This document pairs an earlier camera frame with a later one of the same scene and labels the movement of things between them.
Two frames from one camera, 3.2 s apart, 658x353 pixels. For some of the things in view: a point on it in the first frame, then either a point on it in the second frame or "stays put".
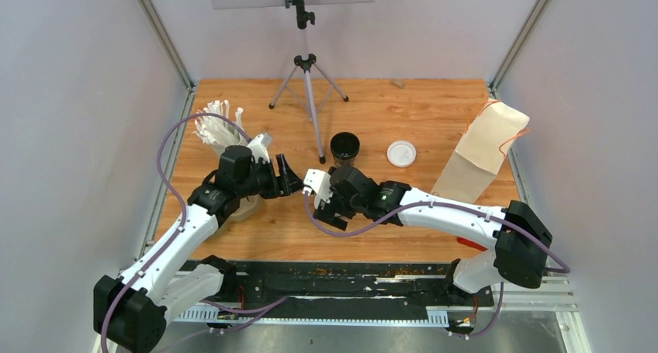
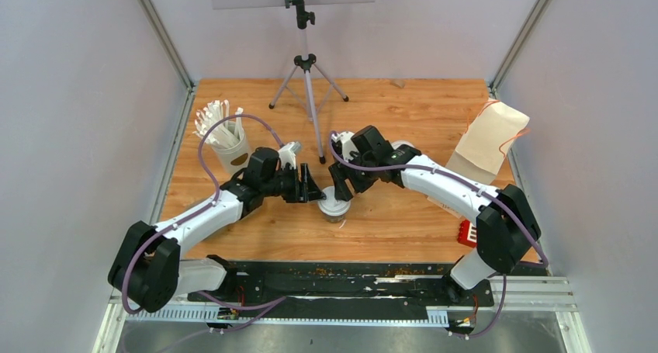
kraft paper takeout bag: (481, 152) stays put
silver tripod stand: (305, 61) stays put
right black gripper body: (338, 205) → (359, 178)
